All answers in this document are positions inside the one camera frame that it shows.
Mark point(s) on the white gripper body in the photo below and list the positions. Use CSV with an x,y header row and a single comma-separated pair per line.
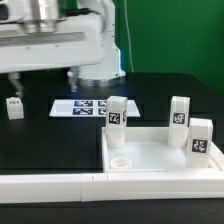
x,y
77,41

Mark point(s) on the white L-shaped obstacle wall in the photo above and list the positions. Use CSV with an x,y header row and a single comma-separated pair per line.
x,y
108,187

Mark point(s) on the white square tabletop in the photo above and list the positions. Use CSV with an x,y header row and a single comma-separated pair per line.
x,y
146,150

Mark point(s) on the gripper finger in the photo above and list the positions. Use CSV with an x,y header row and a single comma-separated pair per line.
x,y
14,79
72,78

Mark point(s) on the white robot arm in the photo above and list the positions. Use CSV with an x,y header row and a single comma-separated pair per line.
x,y
42,16

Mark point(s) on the white marker sheet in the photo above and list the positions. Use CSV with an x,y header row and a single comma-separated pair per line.
x,y
78,108

